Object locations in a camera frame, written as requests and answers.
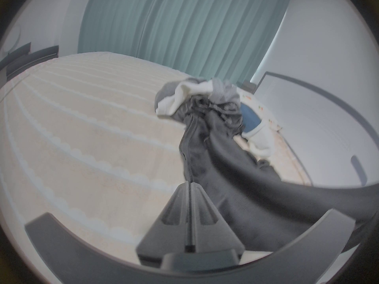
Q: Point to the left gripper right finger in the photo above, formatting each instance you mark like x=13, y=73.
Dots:
x=210, y=223

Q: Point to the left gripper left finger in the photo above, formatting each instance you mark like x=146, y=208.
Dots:
x=171, y=223

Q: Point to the black T-shirt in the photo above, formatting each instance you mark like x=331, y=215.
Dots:
x=237, y=203

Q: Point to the pile of clothes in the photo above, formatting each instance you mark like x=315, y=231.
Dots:
x=183, y=92

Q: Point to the bed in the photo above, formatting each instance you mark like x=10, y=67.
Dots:
x=74, y=129

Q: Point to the white printed pillow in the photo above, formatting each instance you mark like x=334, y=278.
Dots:
x=268, y=117

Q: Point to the grey bedside table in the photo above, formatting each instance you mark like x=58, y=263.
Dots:
x=249, y=87

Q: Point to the blue-green curtain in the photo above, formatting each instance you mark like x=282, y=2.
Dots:
x=112, y=16
x=213, y=25

